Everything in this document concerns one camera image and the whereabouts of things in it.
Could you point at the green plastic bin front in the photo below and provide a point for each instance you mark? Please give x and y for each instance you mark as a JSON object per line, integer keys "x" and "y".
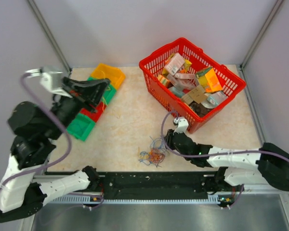
{"x": 81, "y": 127}

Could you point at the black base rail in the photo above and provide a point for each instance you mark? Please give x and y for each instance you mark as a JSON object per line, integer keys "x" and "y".
{"x": 158, "y": 185}

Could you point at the green plastic bin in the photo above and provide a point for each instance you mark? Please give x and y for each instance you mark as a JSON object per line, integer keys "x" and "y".
{"x": 109, "y": 92}
{"x": 81, "y": 127}

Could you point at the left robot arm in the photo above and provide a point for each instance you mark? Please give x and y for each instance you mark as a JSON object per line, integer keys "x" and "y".
{"x": 35, "y": 128}

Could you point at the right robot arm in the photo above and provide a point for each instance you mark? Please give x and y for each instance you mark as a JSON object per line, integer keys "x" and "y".
{"x": 268, "y": 164}

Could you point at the yellow plastic bin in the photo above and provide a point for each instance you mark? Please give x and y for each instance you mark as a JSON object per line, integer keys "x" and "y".
{"x": 114, "y": 74}

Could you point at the metal front plate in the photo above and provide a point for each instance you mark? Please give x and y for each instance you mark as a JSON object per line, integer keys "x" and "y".
{"x": 251, "y": 213}

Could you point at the orange green carton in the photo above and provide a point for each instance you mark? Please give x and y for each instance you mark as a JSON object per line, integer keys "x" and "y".
{"x": 208, "y": 79}

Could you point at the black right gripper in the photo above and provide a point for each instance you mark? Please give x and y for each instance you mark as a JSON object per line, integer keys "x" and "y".
{"x": 169, "y": 137}

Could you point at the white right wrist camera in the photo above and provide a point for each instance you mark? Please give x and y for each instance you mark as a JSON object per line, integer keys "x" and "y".
{"x": 181, "y": 124}

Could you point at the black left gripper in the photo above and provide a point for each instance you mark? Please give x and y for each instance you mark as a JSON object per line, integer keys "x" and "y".
{"x": 89, "y": 91}

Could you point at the brown cardboard box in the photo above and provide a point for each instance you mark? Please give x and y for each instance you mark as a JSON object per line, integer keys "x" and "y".
{"x": 195, "y": 95}

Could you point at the pink box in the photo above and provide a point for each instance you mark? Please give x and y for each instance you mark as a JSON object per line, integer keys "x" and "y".
{"x": 174, "y": 64}

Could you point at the green plastic bin rear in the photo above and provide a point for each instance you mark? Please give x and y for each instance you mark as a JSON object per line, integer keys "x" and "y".
{"x": 109, "y": 92}

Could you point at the red plastic bin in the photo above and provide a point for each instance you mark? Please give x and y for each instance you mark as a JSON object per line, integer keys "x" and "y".
{"x": 96, "y": 115}

